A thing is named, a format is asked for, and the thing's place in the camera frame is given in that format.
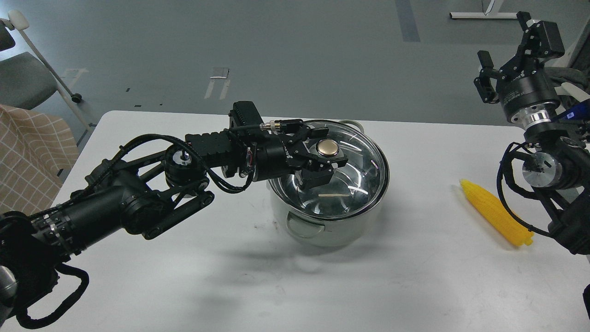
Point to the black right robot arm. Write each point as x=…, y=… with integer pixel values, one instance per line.
x=552, y=164

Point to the white steel cooking pot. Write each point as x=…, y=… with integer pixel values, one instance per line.
x=323, y=233

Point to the beige checkered cloth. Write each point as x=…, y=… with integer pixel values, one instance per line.
x=34, y=147

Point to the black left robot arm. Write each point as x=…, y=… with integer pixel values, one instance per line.
x=152, y=184

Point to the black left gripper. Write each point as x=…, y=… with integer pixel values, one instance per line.
x=277, y=155

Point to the grey chair with cloth right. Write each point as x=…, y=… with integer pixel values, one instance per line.
x=572, y=69

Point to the yellow corn cob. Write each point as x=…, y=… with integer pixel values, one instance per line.
x=493, y=211

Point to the glass pot lid gold knob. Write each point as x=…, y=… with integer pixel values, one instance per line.
x=354, y=189

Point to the white desk leg base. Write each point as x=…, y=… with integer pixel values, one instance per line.
x=490, y=11

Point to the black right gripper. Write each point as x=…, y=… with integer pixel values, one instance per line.
x=526, y=85

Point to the grey office chair left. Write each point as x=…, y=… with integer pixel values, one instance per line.
x=27, y=79

